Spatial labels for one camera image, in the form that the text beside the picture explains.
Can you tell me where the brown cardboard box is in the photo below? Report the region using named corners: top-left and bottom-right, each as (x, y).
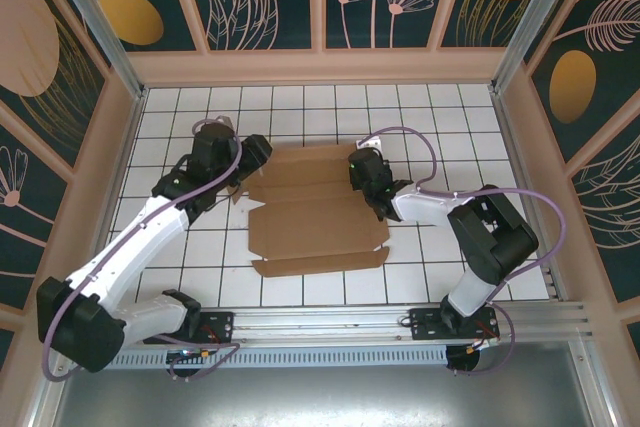
top-left (228, 143), bottom-right (392, 279)

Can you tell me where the grey metal sheet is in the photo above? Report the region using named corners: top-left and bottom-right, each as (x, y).
top-left (49, 365), bottom-right (601, 427)

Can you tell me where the purple cable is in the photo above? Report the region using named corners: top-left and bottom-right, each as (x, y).
top-left (362, 125), bottom-right (567, 378)
top-left (42, 116), bottom-right (246, 383)

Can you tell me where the thin aluminium edge rail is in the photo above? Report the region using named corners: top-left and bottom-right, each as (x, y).
top-left (74, 86), bottom-right (149, 311)
top-left (489, 89), bottom-right (569, 304)

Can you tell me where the aluminium corner post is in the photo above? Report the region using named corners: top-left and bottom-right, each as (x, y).
top-left (489, 0), bottom-right (601, 96)
top-left (39, 0), bottom-right (149, 103)

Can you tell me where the long aluminium base rail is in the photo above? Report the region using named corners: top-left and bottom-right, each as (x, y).
top-left (47, 300), bottom-right (601, 348)

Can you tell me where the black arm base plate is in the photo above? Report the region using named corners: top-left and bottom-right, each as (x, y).
top-left (408, 306), bottom-right (501, 343)
top-left (143, 310), bottom-right (236, 346)

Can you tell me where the grey slotted cable duct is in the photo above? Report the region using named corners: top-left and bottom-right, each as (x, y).
top-left (112, 346), bottom-right (449, 368)

